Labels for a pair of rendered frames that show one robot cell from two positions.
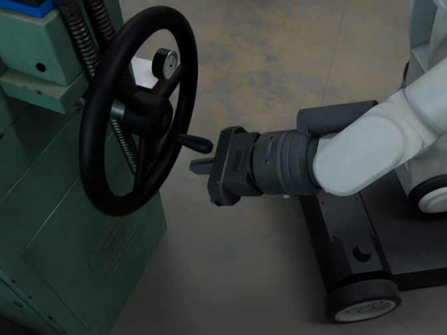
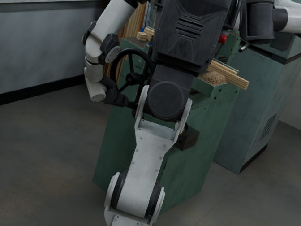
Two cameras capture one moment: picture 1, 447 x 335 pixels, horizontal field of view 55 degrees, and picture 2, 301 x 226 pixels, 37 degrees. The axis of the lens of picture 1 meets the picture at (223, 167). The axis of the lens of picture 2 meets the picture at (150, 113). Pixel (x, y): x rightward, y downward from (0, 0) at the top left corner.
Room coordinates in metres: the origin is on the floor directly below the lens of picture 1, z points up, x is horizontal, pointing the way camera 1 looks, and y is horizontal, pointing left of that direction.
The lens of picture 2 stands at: (0.88, -1.81, 1.55)
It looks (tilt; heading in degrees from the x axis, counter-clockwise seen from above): 24 degrees down; 100
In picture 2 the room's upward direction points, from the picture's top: 17 degrees clockwise
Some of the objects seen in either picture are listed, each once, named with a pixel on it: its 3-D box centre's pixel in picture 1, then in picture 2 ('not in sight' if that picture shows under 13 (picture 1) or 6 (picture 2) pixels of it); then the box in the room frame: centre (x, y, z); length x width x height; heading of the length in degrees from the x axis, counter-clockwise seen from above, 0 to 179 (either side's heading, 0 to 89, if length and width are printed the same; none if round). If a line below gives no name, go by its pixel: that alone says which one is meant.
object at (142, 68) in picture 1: (140, 83); (185, 137); (0.73, 0.19, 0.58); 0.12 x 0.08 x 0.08; 68
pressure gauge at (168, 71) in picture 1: (163, 67); (181, 128); (0.70, 0.12, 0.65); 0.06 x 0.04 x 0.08; 158
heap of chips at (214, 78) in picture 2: not in sight; (214, 76); (0.76, 0.23, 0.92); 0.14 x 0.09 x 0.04; 68
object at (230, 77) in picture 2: not in sight; (195, 59); (0.63, 0.38, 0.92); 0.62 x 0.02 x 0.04; 158
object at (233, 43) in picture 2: not in sight; (229, 43); (0.75, 0.53, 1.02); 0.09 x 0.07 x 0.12; 158
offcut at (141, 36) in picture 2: not in sight; (141, 36); (0.31, 0.46, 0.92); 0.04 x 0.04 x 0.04; 43
